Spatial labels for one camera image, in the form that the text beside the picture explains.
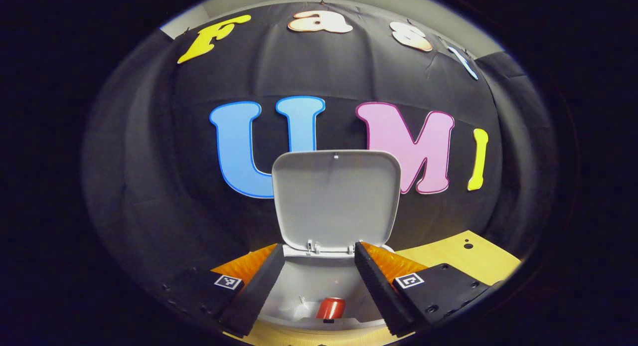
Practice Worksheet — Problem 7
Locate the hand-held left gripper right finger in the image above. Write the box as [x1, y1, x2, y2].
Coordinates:
[354, 241, 502, 337]

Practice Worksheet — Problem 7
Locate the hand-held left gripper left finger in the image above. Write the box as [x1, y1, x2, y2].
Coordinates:
[152, 243, 286, 339]

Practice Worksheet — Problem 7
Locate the red pop can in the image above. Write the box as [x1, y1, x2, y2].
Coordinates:
[316, 297, 346, 321]

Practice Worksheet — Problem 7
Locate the white desktop garbage bin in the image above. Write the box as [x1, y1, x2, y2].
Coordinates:
[257, 150, 403, 335]

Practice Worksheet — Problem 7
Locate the wooden desktop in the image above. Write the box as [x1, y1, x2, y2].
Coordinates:
[224, 230, 522, 346]

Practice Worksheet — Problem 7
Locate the black backdrop cloth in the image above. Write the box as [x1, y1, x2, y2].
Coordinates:
[82, 2, 554, 297]

